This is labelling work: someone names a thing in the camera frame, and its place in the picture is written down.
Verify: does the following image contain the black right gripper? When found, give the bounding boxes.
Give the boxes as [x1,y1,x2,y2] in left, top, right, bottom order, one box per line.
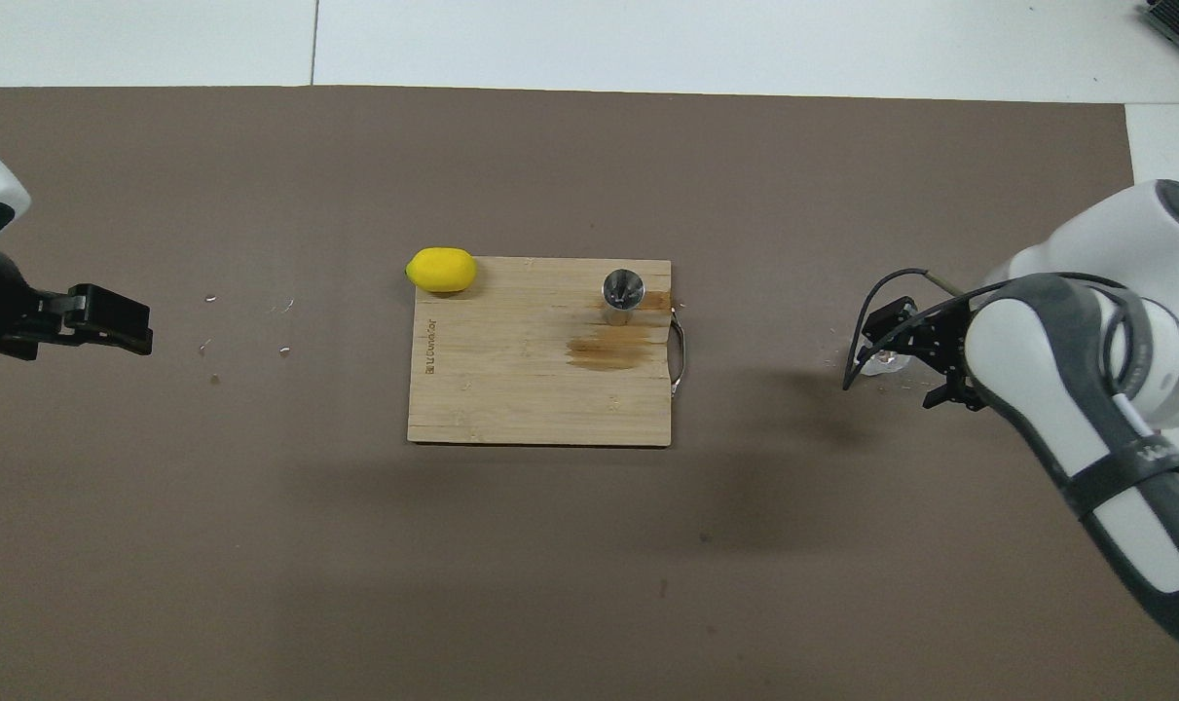
[859,296,988,413]

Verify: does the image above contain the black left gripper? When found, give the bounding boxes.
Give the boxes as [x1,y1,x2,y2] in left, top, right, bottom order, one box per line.
[0,248,155,361]

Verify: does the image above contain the clear plastic cup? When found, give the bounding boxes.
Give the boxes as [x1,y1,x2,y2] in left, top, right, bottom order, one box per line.
[860,346,917,379]

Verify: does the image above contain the steel jigger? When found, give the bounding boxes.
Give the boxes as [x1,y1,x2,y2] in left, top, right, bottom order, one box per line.
[602,269,646,326]

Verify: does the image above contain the yellow lemon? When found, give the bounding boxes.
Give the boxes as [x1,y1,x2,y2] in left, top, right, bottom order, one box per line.
[405,247,478,294]

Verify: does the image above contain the brown table mat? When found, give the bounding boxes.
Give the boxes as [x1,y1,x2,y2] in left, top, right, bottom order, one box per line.
[0,86,1179,701]

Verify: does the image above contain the wooden cutting board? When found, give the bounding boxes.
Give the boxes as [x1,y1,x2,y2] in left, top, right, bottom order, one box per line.
[407,257,690,449]

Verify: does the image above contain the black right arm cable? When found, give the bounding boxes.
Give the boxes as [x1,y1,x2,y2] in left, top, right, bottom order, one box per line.
[841,268,989,393]

